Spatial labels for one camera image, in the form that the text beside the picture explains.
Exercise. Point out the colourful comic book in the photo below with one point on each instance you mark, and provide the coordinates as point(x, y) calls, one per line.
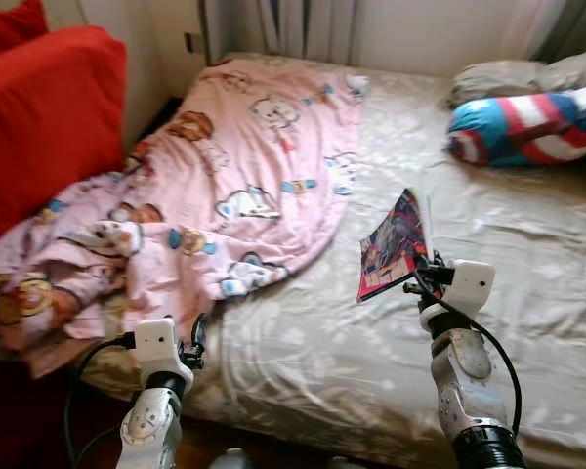
point(391, 244)

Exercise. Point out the grey pleated curtain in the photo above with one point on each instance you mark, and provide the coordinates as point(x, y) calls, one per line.
point(581, 29)
point(293, 29)

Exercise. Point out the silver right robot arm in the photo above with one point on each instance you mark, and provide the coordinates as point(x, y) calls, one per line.
point(464, 381)

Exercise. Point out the blue red shield print pillow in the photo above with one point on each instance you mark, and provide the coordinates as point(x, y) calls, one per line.
point(527, 127)

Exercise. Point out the black wall socket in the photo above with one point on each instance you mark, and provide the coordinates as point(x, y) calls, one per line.
point(191, 42)

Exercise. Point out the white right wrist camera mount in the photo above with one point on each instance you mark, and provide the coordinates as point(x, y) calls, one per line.
point(469, 288)

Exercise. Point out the long red cushion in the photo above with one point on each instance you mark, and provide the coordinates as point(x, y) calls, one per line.
point(10, 24)
point(49, 127)

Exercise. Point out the bed with grey floral sheet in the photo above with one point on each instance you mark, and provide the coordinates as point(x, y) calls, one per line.
point(527, 293)

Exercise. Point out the pink cartoon print blanket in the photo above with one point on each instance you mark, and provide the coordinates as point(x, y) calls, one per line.
point(234, 147)

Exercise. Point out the white sheer curtain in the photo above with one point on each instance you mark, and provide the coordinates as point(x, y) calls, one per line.
point(532, 24)

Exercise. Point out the silver left robot leg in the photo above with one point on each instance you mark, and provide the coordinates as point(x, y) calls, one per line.
point(232, 459)

